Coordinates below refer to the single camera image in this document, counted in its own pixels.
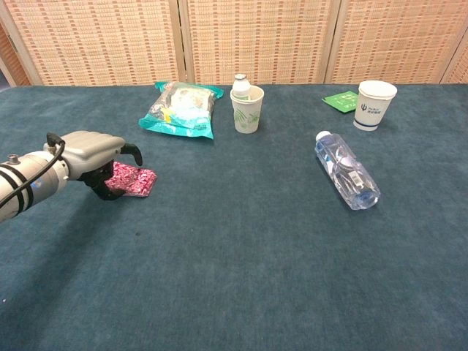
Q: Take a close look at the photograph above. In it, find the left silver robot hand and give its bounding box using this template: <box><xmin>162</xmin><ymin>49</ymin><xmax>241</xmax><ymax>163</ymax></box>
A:
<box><xmin>58</xmin><ymin>130</ymin><xmax>143</xmax><ymax>202</ymax></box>

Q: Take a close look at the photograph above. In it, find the pink patterned pouch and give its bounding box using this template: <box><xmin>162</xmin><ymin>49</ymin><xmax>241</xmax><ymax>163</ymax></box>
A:
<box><xmin>105</xmin><ymin>162</ymin><xmax>159</xmax><ymax>197</ymax></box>
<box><xmin>120</xmin><ymin>188</ymin><xmax>151</xmax><ymax>199</ymax></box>

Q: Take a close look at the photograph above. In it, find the teal snack bag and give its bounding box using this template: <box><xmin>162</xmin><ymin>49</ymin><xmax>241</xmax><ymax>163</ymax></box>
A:
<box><xmin>137</xmin><ymin>80</ymin><xmax>224</xmax><ymax>140</ymax></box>

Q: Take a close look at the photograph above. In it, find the beige woven screen panel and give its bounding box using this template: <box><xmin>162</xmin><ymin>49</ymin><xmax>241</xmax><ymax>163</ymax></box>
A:
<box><xmin>0</xmin><ymin>0</ymin><xmax>187</xmax><ymax>87</ymax></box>
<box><xmin>178</xmin><ymin>0</ymin><xmax>343</xmax><ymax>86</ymax></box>
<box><xmin>324</xmin><ymin>0</ymin><xmax>468</xmax><ymax>85</ymax></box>
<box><xmin>438</xmin><ymin>36</ymin><xmax>468</xmax><ymax>85</ymax></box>

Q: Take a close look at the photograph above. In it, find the reddish woven screen panel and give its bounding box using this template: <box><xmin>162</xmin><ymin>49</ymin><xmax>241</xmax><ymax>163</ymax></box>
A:
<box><xmin>0</xmin><ymin>21</ymin><xmax>32</xmax><ymax>88</ymax></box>

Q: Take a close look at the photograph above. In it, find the paper cup with leaf print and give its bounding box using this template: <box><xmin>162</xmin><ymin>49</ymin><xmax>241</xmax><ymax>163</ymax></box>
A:
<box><xmin>230</xmin><ymin>86</ymin><xmax>265</xmax><ymax>135</ymax></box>

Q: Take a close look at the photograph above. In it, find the small white drink bottle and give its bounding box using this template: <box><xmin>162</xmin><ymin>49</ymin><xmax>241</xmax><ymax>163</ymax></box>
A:
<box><xmin>232</xmin><ymin>73</ymin><xmax>252</xmax><ymax>102</ymax></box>

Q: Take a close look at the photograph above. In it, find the green paper packet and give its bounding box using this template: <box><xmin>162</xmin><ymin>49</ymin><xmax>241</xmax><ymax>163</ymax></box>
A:
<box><xmin>321</xmin><ymin>90</ymin><xmax>360</xmax><ymax>114</ymax></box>

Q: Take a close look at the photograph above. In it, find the clear plastic water bottle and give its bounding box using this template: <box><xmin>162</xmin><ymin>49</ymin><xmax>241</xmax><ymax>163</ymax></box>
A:
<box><xmin>314</xmin><ymin>130</ymin><xmax>382</xmax><ymax>211</ymax></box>

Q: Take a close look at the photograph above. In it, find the white paper cup blue logo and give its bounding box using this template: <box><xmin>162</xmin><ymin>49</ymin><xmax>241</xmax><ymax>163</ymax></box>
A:
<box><xmin>352</xmin><ymin>80</ymin><xmax>399</xmax><ymax>132</ymax></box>

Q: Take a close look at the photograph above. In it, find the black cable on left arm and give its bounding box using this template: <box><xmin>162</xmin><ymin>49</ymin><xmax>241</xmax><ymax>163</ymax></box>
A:
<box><xmin>0</xmin><ymin>132</ymin><xmax>67</xmax><ymax>211</ymax></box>

